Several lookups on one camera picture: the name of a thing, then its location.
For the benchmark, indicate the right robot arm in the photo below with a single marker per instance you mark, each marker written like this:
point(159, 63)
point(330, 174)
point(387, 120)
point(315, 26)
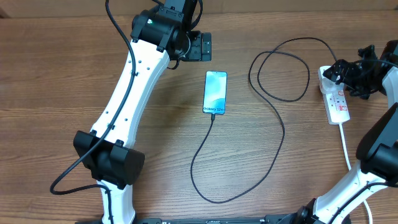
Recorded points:
point(376, 165)

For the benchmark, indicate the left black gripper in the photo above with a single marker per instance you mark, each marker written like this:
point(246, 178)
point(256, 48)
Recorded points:
point(196, 53)

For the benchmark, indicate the white charger plug adapter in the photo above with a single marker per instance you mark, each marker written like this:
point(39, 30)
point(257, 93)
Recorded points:
point(327, 86)

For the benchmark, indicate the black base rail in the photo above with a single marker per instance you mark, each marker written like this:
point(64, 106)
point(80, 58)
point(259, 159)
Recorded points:
point(268, 219)

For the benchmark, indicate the smartphone with blue screen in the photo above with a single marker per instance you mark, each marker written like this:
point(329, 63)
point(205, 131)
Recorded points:
point(214, 97)

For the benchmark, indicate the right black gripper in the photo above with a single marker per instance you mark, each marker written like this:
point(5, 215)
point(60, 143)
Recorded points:
point(347, 68)

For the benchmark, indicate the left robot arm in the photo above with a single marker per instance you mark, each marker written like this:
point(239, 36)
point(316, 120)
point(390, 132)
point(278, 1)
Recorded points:
point(159, 35)

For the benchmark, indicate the white power strip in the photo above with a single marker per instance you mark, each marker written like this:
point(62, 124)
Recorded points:
point(335, 104)

